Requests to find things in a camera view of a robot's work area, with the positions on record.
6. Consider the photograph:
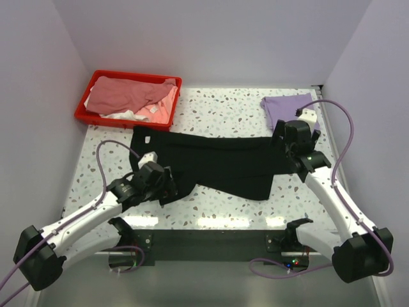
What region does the black t shirt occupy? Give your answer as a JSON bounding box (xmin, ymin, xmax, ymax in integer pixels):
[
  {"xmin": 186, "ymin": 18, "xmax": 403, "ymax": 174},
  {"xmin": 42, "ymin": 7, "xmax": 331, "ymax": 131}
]
[{"xmin": 130, "ymin": 126, "xmax": 291, "ymax": 205}]

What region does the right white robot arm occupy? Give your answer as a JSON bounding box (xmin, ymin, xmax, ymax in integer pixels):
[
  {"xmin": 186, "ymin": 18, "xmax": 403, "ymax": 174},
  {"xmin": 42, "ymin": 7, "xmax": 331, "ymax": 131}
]
[{"xmin": 272, "ymin": 120, "xmax": 394, "ymax": 283}]

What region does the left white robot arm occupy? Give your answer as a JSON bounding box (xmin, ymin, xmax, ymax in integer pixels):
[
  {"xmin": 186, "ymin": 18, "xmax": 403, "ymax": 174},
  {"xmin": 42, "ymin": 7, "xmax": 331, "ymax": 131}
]
[{"xmin": 13, "ymin": 161, "xmax": 177, "ymax": 291}]

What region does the folded lavender t shirt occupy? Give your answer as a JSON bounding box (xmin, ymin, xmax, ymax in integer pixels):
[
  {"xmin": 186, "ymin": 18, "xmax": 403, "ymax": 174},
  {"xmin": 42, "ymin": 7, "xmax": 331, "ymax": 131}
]
[{"xmin": 260, "ymin": 93, "xmax": 313, "ymax": 131}]

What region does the light pink t shirt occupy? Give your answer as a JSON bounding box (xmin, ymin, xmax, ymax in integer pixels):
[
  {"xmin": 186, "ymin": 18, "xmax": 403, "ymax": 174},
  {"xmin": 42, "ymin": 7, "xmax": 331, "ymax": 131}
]
[{"xmin": 134, "ymin": 86, "xmax": 178, "ymax": 123}]

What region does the red plastic bin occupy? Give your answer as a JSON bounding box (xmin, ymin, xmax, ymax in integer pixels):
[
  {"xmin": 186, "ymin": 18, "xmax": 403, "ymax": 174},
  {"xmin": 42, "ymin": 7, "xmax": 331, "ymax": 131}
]
[{"xmin": 74, "ymin": 70, "xmax": 183, "ymax": 131}]

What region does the dusty pink t shirt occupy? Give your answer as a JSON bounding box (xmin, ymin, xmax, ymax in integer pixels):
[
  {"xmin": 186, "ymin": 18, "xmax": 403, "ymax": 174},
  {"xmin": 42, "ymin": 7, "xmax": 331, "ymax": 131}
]
[{"xmin": 84, "ymin": 76, "xmax": 176, "ymax": 115}]

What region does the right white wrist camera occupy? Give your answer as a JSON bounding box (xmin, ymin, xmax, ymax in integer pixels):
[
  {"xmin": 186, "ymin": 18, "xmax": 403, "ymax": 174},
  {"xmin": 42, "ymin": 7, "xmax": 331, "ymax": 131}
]
[{"xmin": 295, "ymin": 108, "xmax": 318, "ymax": 132}]

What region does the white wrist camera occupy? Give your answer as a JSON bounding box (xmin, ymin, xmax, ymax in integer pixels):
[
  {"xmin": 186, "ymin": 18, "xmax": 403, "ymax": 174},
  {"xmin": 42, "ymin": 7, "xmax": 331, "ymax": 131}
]
[
  {"xmin": 137, "ymin": 152, "xmax": 158, "ymax": 170},
  {"xmin": 295, "ymin": 108, "xmax": 318, "ymax": 132}
]

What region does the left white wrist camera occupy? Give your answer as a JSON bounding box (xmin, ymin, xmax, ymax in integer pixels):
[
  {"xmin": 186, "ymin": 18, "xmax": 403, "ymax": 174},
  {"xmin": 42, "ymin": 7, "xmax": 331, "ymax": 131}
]
[{"xmin": 137, "ymin": 152, "xmax": 158, "ymax": 170}]

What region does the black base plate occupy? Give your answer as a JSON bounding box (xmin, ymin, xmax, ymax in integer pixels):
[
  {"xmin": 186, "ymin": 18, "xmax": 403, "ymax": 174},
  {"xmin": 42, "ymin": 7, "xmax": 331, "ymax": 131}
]
[{"xmin": 95, "ymin": 228, "xmax": 320, "ymax": 272}]

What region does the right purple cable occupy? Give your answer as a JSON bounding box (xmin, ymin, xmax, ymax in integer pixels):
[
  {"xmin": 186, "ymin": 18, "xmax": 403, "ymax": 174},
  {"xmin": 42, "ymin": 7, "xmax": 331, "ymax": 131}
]
[{"xmin": 249, "ymin": 99, "xmax": 393, "ymax": 284}]

